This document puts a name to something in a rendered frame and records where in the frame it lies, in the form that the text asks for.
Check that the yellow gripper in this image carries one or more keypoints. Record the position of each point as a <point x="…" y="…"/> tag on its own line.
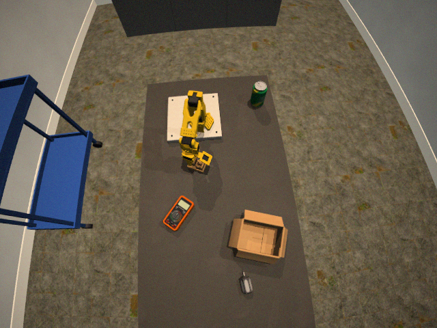
<point x="204" y="157"/>

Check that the orange digital multimeter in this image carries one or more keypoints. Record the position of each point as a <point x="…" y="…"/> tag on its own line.
<point x="178" y="213"/>

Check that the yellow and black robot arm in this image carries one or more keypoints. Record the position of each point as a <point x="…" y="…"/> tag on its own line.
<point x="193" y="103"/>

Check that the green drink can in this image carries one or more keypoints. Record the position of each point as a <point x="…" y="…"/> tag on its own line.
<point x="258" y="94"/>

